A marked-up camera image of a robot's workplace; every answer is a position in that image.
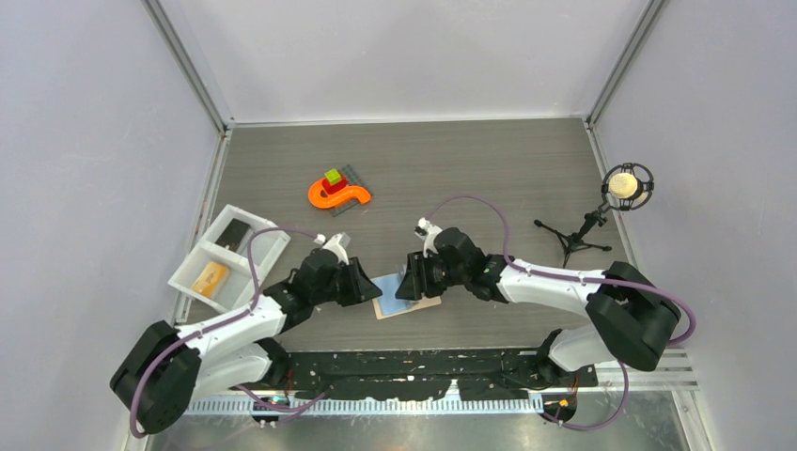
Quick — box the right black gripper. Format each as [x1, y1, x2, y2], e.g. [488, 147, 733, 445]
[396, 250, 469, 301]

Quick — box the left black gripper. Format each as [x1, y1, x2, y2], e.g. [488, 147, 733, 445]
[311, 257, 382, 307]

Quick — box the tan card holder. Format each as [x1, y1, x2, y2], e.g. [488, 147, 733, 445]
[372, 265, 442, 319]

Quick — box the black credit card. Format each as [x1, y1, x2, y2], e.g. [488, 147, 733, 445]
[214, 218, 252, 253]

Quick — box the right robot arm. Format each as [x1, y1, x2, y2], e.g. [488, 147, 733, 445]
[395, 219, 681, 386]

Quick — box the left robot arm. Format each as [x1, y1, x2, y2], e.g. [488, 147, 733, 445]
[110, 249, 383, 438]

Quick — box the orange curved toy track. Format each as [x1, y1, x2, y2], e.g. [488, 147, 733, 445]
[307, 179, 372, 210]

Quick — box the red toy block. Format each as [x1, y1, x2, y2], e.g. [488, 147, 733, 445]
[321, 170, 349, 195]

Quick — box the grey studded baseplate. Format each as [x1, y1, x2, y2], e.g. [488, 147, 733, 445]
[330, 164, 372, 216]

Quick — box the green toy block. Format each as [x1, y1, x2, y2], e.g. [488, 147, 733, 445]
[324, 168, 344, 186]

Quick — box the white divided tray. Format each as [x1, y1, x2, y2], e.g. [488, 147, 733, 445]
[168, 205, 290, 313]

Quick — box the microphone on tripod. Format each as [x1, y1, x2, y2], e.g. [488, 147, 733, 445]
[533, 163, 655, 269]

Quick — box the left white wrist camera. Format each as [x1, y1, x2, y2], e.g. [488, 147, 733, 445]
[314, 232, 351, 264]

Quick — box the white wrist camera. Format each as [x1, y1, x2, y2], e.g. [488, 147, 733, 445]
[414, 217, 442, 257]
[314, 232, 351, 264]

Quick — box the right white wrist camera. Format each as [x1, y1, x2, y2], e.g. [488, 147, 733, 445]
[414, 217, 442, 257]

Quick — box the white slotted cable duct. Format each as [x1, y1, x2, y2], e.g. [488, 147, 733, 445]
[186, 394, 544, 416]

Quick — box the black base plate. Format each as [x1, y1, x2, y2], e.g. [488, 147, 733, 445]
[245, 348, 598, 401]

